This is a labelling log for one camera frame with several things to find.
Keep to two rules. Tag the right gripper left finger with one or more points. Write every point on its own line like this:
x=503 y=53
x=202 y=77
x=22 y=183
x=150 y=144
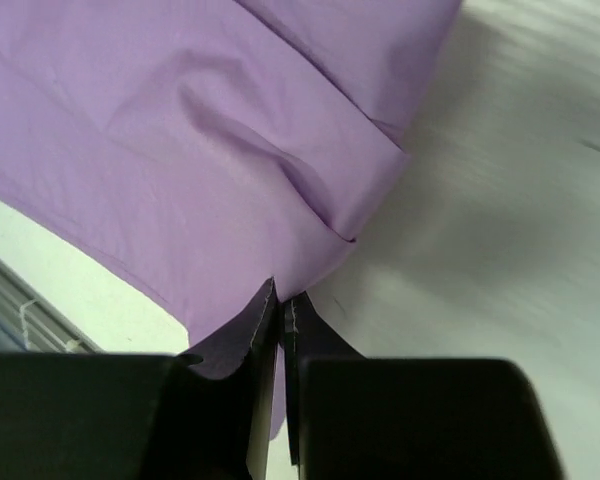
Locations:
x=202 y=414

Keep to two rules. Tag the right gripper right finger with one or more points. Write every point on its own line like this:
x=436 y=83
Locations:
x=355 y=417

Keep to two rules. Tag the purple trousers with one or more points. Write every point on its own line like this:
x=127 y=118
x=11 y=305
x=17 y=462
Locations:
x=196 y=149

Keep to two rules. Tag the aluminium rail frame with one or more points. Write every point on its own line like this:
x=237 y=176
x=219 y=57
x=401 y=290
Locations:
x=28 y=322

